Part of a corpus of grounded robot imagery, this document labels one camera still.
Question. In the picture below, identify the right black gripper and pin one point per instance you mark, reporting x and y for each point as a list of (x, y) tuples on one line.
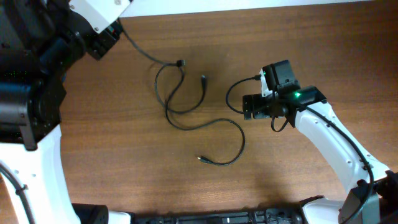
[(257, 111)]

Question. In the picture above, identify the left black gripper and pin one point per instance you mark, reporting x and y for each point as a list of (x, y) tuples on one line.
[(101, 45)]

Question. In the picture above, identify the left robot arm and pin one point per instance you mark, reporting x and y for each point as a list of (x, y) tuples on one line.
[(40, 41)]

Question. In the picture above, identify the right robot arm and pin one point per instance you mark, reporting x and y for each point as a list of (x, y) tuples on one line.
[(370, 186)]

